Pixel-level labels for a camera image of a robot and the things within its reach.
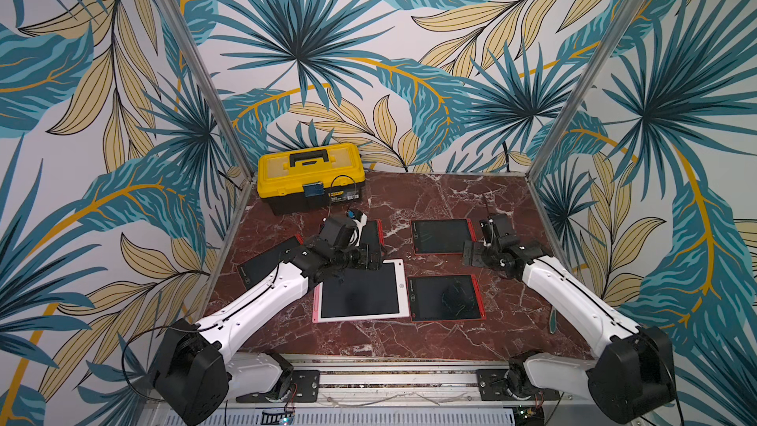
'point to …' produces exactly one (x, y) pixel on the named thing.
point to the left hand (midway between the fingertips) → (371, 255)
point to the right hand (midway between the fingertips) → (482, 253)
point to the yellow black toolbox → (298, 180)
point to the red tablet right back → (442, 237)
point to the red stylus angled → (479, 297)
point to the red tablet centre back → (374, 233)
